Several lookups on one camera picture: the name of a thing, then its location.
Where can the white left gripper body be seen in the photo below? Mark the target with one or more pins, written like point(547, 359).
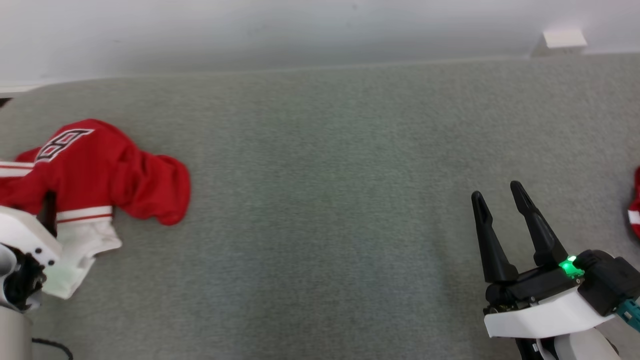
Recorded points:
point(25, 232)

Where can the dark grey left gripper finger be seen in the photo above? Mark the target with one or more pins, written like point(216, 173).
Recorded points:
point(50, 215)

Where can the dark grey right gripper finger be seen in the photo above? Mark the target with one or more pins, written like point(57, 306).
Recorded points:
point(542, 235)
point(495, 250)

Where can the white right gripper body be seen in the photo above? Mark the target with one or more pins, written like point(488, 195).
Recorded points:
point(540, 310)

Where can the red jersey black number print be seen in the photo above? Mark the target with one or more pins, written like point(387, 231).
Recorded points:
point(125, 185)

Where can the red garment with white bands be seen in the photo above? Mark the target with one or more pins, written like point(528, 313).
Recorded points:
point(636, 210)

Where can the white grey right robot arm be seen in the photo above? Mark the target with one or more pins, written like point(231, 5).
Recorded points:
point(575, 347)

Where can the grey fabric mat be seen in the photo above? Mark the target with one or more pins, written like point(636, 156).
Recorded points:
point(325, 200)

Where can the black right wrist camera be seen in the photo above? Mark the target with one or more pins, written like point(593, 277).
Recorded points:
point(610, 280)

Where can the small white wall box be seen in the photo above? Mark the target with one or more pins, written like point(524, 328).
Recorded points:
point(565, 38)

